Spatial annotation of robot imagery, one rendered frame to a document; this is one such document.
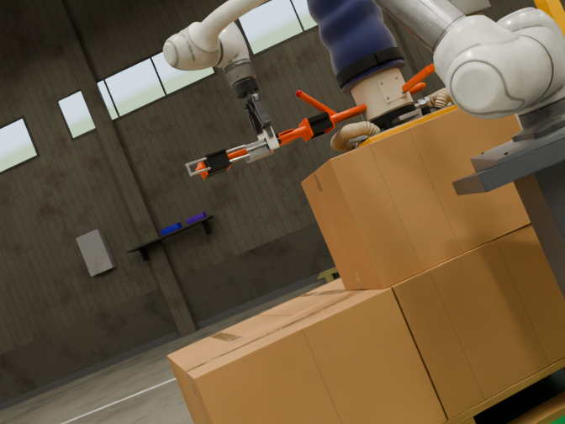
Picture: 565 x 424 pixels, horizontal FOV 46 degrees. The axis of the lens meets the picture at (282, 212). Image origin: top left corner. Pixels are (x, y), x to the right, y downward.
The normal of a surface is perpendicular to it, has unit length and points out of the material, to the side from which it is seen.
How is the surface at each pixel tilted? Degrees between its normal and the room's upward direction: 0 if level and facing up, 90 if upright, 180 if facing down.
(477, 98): 99
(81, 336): 90
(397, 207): 90
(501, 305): 90
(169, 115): 90
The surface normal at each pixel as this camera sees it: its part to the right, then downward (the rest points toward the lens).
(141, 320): -0.14, 0.01
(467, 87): -0.55, 0.39
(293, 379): 0.24, -0.14
